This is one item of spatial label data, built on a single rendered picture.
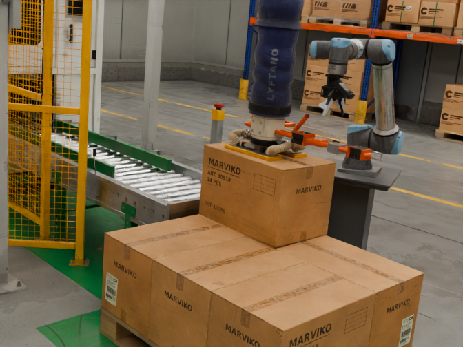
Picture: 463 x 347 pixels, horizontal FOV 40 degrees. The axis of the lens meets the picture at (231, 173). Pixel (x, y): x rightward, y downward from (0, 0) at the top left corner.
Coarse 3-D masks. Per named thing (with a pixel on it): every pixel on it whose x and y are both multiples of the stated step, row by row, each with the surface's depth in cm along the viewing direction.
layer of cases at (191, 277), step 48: (144, 240) 309; (192, 240) 315; (240, 240) 321; (336, 240) 334; (144, 288) 295; (192, 288) 269; (240, 288) 265; (288, 288) 269; (336, 288) 274; (384, 288) 278; (192, 336) 272; (240, 336) 250; (288, 336) 236; (336, 336) 259; (384, 336) 288
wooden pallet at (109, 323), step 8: (104, 312) 323; (104, 320) 324; (112, 320) 318; (120, 320) 313; (104, 328) 325; (112, 328) 319; (120, 328) 318; (128, 328) 308; (112, 336) 320; (120, 336) 320; (128, 336) 323; (144, 336) 300; (120, 344) 315; (128, 344) 315; (136, 344) 316; (144, 344) 316; (152, 344) 295
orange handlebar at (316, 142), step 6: (288, 126) 354; (294, 126) 357; (276, 132) 329; (282, 132) 327; (306, 138) 315; (312, 138) 318; (318, 138) 313; (312, 144) 313; (318, 144) 310; (324, 144) 307; (342, 150) 299; (366, 156) 291
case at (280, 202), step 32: (224, 160) 336; (256, 160) 319; (288, 160) 326; (320, 160) 332; (224, 192) 339; (256, 192) 320; (288, 192) 311; (320, 192) 329; (224, 224) 342; (256, 224) 323; (288, 224) 317; (320, 224) 335
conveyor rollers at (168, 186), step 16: (64, 144) 496; (112, 160) 462; (128, 160) 462; (128, 176) 420; (144, 176) 428; (160, 176) 427; (176, 176) 436; (160, 192) 394; (176, 192) 393; (192, 192) 400
